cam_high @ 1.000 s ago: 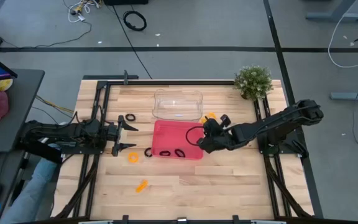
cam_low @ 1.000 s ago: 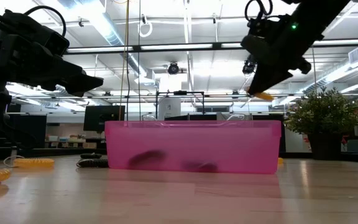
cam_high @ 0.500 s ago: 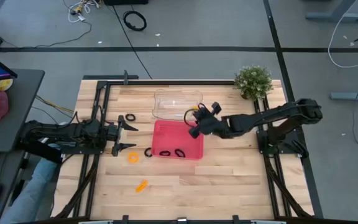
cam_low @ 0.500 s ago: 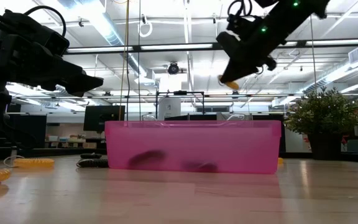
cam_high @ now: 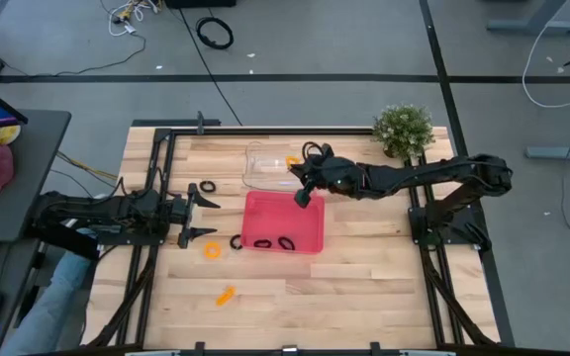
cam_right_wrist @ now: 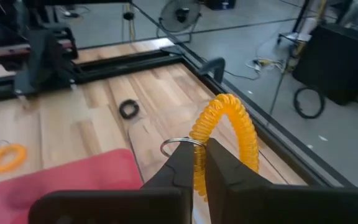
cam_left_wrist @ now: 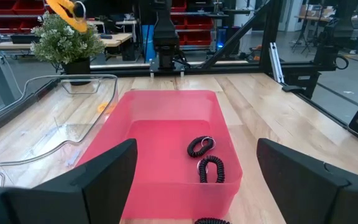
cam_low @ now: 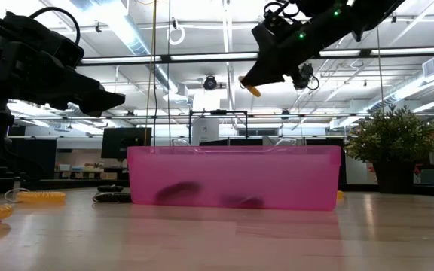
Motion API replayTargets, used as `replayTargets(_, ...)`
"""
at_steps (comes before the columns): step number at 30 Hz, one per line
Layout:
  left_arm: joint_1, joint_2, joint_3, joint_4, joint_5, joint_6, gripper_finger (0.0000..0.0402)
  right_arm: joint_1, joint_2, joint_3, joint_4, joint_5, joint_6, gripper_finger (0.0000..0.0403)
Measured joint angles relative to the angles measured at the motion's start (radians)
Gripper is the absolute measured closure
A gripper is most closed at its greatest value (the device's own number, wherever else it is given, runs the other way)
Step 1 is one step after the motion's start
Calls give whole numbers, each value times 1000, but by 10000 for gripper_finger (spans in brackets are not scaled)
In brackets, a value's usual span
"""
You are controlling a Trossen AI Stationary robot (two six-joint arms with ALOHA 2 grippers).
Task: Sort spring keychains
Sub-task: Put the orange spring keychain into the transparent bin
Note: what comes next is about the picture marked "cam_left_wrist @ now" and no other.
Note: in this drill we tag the wooden top desk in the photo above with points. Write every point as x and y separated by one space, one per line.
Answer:
117 39

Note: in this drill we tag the black plant pot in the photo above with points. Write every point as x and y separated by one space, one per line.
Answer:
77 67

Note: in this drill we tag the black flat clamp foot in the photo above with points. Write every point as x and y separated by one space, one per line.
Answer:
292 88

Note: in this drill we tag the blue upright panel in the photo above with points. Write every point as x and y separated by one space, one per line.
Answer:
149 42

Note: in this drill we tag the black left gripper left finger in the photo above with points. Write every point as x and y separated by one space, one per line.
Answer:
82 193

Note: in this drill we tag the pink translucent plastic bin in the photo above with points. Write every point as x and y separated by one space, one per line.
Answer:
163 186

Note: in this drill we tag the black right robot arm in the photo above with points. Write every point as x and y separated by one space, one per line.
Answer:
165 31

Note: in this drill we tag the silver aluminium bar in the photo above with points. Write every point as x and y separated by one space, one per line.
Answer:
275 62

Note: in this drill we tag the clear plastic bin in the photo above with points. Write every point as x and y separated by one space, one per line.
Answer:
42 124

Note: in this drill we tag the green artificial plant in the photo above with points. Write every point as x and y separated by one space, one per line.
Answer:
64 40

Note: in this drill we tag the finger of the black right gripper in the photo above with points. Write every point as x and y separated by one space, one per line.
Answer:
79 9

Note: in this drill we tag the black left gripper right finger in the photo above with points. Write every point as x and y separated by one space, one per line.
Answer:
306 193

